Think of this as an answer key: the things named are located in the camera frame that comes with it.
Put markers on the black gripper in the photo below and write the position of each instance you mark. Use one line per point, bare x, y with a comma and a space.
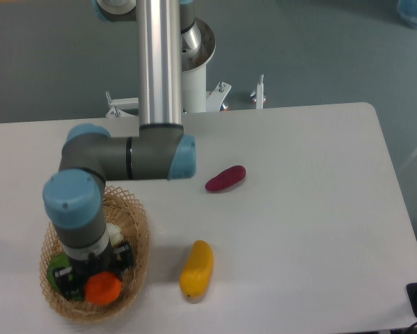
70, 280

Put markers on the orange fruit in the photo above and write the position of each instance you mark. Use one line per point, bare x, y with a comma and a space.
103, 288

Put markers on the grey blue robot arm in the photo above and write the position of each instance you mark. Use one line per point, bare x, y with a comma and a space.
73, 196

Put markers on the woven wicker basket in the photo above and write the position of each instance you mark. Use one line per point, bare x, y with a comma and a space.
120, 208

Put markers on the green bok choy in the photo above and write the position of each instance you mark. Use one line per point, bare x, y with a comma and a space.
56, 266

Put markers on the yellow mango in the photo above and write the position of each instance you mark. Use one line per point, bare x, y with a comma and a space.
197, 272

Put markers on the purple sweet potato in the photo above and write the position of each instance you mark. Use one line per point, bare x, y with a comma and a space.
226, 179

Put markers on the white pedestal foot bracket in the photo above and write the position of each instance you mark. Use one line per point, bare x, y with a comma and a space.
120, 108

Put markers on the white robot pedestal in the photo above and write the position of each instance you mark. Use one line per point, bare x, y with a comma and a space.
198, 45

